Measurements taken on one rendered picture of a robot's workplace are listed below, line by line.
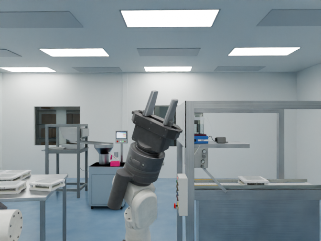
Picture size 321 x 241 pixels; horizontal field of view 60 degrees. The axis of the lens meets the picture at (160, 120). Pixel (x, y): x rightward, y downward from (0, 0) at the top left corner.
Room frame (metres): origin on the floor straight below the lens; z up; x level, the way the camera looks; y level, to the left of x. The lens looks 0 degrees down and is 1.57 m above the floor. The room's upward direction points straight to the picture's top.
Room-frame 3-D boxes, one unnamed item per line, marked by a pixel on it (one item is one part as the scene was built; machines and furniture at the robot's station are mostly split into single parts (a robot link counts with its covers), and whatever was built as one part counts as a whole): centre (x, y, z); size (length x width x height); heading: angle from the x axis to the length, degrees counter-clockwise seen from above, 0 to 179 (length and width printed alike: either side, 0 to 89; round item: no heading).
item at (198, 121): (2.82, -0.37, 1.53); 0.15 x 0.15 x 0.19
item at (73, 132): (5.74, 1.71, 0.75); 1.43 x 1.06 x 1.50; 89
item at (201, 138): (2.81, -0.37, 1.39); 0.21 x 0.20 x 0.09; 1
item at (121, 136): (5.33, 0.75, 1.07); 0.23 x 0.10 x 0.62; 89
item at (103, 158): (5.25, 1.00, 0.95); 0.49 x 0.36 x 0.38; 89
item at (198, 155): (2.72, -0.35, 1.22); 0.22 x 0.11 x 0.20; 91
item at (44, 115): (7.79, 2.86, 1.43); 1.32 x 0.01 x 1.11; 89
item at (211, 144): (2.86, -0.55, 1.33); 0.62 x 0.38 x 0.04; 91
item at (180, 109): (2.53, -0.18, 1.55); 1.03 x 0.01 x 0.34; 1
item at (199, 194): (2.85, -0.93, 0.85); 1.30 x 0.29 x 0.10; 91
